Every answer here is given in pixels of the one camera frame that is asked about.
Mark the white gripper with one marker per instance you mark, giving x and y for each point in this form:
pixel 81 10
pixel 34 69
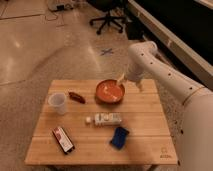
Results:
pixel 133 73

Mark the clear plastic bottle white label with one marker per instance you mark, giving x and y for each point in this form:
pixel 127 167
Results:
pixel 104 119

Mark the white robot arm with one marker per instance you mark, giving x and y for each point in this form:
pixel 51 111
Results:
pixel 196 141

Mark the orange bowl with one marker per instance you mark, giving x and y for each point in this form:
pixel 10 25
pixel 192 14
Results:
pixel 108 91

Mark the black box under bench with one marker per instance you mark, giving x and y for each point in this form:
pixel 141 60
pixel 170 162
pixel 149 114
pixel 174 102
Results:
pixel 134 30

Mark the blue sponge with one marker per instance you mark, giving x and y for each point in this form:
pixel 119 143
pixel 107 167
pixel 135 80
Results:
pixel 119 137

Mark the dark red snack wrapper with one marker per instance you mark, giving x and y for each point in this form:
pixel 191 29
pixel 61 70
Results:
pixel 77 97

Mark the wooden table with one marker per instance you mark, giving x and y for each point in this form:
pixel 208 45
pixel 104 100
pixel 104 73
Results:
pixel 149 140

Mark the long workbench with black top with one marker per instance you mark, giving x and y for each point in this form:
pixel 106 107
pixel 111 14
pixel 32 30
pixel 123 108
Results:
pixel 184 29

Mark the clear plastic cup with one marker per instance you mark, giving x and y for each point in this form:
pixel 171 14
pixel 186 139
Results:
pixel 58 102

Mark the black office chair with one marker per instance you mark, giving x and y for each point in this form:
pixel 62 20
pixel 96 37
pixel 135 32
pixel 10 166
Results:
pixel 107 6

